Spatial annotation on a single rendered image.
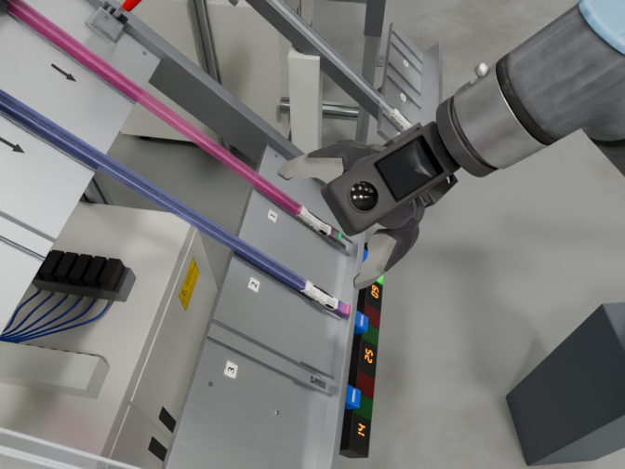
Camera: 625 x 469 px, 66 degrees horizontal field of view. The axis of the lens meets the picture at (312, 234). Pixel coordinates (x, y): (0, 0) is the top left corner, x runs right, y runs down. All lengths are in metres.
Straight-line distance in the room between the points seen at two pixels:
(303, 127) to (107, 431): 0.67
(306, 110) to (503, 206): 1.04
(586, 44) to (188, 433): 0.46
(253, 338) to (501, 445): 0.99
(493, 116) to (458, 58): 2.13
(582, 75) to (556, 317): 1.35
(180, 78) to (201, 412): 0.42
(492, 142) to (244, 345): 0.35
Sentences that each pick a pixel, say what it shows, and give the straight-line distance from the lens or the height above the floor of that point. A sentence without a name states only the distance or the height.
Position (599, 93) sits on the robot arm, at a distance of 0.37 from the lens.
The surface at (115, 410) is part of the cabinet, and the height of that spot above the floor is 0.62.
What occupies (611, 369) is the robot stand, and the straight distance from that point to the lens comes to 1.06.
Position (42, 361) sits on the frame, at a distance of 0.83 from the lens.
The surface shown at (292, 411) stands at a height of 0.76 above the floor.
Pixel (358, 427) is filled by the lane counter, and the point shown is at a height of 0.66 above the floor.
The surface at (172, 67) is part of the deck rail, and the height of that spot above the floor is 0.97.
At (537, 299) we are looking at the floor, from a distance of 1.68.
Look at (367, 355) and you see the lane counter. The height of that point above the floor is 0.66.
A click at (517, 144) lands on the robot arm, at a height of 1.10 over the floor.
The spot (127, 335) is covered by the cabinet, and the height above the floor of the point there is 0.62.
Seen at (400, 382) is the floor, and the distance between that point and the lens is 1.44.
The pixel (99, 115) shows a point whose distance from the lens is 0.59.
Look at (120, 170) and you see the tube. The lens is 0.55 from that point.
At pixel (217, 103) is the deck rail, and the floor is 0.91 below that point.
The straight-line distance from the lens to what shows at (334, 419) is 0.63.
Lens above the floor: 1.34
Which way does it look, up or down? 54 degrees down
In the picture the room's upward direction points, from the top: straight up
